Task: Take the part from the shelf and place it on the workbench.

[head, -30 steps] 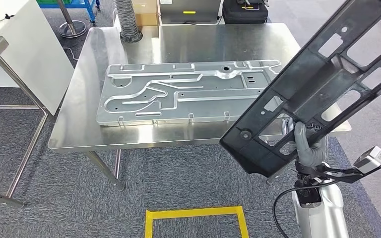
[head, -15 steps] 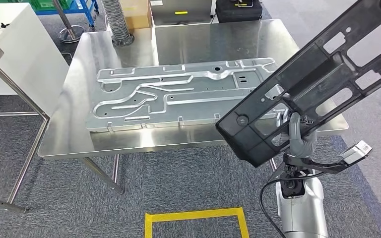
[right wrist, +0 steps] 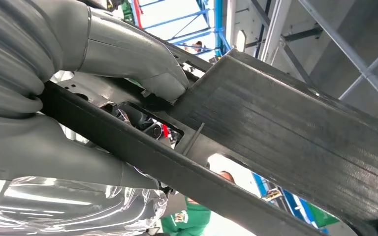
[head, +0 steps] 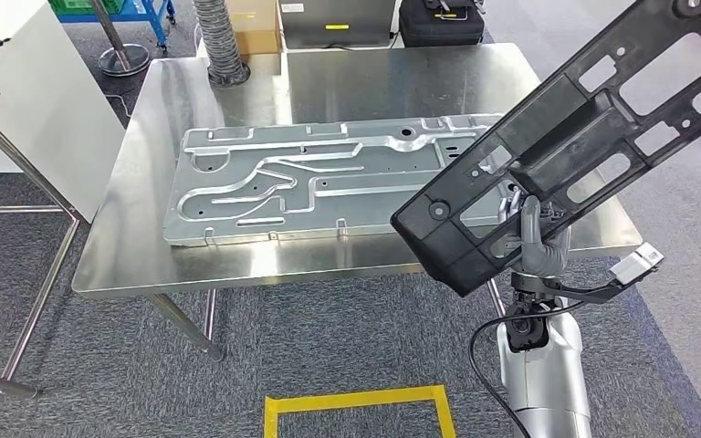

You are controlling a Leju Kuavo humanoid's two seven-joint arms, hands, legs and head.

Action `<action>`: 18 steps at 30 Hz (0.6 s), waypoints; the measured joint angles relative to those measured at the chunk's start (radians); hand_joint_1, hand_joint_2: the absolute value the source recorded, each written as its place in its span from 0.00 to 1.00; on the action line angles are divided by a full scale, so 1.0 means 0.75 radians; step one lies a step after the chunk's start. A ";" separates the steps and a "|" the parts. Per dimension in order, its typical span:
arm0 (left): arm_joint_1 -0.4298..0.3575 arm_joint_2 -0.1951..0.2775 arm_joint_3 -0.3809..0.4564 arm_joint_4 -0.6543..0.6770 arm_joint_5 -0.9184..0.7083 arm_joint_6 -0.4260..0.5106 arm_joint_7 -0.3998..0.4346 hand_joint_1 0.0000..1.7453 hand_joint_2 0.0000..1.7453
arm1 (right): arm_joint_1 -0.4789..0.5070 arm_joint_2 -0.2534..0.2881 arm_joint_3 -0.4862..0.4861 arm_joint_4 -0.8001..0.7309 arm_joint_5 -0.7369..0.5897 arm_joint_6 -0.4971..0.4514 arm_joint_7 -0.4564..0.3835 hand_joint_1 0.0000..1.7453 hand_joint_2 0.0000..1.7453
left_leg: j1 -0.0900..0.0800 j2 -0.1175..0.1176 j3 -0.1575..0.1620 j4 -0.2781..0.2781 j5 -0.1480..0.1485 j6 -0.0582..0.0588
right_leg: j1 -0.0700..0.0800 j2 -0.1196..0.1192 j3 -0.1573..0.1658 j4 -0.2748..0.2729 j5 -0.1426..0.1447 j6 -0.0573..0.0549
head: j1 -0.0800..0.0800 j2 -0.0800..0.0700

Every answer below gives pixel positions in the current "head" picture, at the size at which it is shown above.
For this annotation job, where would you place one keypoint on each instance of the black plastic panel part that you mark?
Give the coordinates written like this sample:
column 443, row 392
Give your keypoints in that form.
column 568, row 151

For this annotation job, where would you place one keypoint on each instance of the stainless steel workbench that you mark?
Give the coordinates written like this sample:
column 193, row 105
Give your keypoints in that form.
column 145, row 254

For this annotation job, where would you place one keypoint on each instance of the silver stamped metal plate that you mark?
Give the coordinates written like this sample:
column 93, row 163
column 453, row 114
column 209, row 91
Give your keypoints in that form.
column 338, row 187

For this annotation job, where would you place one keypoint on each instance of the brown cardboard box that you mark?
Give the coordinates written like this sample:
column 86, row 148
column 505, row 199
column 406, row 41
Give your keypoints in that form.
column 260, row 30

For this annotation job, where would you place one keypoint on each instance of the black carry case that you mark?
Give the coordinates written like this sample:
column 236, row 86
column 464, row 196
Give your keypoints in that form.
column 441, row 27

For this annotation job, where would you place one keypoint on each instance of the blue metal cart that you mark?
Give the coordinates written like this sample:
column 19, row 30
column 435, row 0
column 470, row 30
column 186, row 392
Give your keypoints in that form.
column 157, row 12

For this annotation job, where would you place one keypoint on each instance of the white cabinet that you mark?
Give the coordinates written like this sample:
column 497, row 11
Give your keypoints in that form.
column 42, row 109

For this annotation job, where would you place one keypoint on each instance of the green storage bin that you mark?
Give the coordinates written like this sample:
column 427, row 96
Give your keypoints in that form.
column 78, row 6

